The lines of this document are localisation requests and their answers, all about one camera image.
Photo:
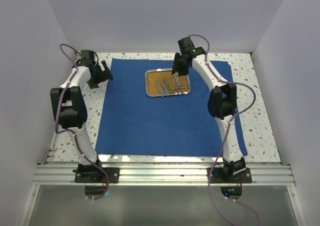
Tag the steel surgical scissors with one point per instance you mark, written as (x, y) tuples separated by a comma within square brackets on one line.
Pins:
[(178, 83)]

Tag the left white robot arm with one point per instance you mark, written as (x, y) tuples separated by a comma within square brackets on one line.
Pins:
[(70, 113)]

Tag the steel forceps clamp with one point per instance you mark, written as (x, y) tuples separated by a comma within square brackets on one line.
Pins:
[(175, 83)]

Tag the aluminium front rail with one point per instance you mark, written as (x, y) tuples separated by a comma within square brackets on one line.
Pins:
[(164, 174)]

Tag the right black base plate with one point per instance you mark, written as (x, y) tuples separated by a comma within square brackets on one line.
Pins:
[(222, 174)]

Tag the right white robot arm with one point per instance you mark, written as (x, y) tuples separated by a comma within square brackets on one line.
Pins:
[(222, 102)]

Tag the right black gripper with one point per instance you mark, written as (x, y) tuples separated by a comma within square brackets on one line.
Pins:
[(177, 68)]

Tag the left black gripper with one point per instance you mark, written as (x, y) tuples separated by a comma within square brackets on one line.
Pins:
[(105, 75)]

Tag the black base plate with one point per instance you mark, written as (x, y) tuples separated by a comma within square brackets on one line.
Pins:
[(91, 174), (222, 174)]

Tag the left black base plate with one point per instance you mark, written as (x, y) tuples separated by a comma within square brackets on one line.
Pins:
[(91, 174)]

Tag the steel tray orange liner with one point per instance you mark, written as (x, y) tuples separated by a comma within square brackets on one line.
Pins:
[(177, 85)]

